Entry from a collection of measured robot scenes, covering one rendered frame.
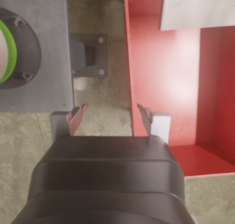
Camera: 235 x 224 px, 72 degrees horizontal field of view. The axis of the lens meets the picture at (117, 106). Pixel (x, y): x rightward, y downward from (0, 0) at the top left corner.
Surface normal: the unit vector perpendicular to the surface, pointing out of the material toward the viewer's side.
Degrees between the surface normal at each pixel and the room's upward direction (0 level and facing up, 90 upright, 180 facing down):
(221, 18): 30
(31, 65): 66
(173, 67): 0
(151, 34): 0
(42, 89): 0
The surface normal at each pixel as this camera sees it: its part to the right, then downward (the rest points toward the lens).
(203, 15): 0.04, 0.72
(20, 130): 0.00, 0.28
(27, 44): 0.93, -0.03
